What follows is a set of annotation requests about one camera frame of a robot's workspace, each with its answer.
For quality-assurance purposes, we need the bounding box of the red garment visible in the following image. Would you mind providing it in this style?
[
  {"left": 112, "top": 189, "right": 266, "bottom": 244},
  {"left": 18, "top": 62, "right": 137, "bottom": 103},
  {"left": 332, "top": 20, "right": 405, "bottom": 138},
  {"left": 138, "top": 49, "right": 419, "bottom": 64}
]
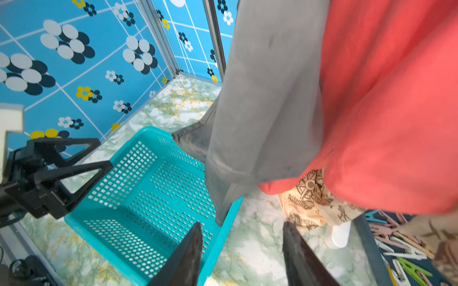
[{"left": 258, "top": 0, "right": 458, "bottom": 215}]

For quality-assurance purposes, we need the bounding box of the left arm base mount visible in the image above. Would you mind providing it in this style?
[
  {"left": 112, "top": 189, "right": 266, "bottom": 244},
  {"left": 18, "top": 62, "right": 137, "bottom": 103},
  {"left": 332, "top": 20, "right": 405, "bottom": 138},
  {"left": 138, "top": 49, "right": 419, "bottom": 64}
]
[{"left": 1, "top": 256, "right": 57, "bottom": 286}]

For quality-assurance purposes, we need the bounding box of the pile of coloured clothespins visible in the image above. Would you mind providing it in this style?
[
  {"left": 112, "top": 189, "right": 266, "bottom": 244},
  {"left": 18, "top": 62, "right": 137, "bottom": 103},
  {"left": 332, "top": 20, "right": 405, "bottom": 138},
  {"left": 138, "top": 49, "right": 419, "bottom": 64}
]
[{"left": 365, "top": 210, "right": 452, "bottom": 286}]

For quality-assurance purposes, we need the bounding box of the beige compass print t-shirt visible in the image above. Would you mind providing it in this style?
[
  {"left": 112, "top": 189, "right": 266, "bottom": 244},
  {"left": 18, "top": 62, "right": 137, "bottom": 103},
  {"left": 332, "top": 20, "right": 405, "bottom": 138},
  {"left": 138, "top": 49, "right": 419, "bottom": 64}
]
[{"left": 278, "top": 170, "right": 458, "bottom": 252}]

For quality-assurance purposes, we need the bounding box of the dark grey garment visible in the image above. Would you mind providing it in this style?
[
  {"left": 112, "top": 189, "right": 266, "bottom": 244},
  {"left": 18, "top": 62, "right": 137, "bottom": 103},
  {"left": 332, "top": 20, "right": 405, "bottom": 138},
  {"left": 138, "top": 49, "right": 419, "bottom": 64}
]
[{"left": 172, "top": 1, "right": 330, "bottom": 225}]

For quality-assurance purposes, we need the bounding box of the metal clothes rack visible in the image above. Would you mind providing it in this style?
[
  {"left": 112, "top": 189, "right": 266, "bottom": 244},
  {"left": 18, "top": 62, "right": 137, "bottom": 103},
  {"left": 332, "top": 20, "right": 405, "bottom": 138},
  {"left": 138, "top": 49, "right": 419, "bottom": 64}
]
[{"left": 324, "top": 221, "right": 352, "bottom": 250}]

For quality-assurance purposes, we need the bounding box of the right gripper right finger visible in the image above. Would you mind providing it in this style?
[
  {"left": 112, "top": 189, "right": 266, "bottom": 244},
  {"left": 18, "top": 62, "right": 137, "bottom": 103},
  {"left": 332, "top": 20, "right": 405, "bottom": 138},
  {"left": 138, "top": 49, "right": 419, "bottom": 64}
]
[{"left": 283, "top": 221, "right": 339, "bottom": 286}]

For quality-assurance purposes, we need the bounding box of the teal laundry basket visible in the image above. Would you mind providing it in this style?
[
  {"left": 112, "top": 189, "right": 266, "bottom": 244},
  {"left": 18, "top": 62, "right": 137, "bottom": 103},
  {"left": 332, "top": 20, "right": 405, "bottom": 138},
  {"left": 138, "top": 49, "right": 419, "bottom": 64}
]
[{"left": 64, "top": 127, "right": 242, "bottom": 286}]

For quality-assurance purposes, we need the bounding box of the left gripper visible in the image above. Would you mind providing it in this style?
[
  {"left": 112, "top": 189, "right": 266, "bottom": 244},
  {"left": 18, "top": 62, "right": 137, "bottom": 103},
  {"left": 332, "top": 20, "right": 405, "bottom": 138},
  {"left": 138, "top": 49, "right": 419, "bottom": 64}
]
[{"left": 1, "top": 138, "right": 113, "bottom": 227}]

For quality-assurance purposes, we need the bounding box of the dark grey clothespin tray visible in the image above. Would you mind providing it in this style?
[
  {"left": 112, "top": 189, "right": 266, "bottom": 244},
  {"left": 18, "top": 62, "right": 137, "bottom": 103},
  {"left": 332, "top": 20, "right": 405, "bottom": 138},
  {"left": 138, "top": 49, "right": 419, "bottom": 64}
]
[{"left": 352, "top": 210, "right": 458, "bottom": 286}]

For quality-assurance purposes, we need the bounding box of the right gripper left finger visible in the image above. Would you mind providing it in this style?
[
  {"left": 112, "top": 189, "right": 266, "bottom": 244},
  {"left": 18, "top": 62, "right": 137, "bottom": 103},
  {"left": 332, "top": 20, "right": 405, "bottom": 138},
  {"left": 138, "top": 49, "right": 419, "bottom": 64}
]
[{"left": 147, "top": 222, "right": 203, "bottom": 286}]

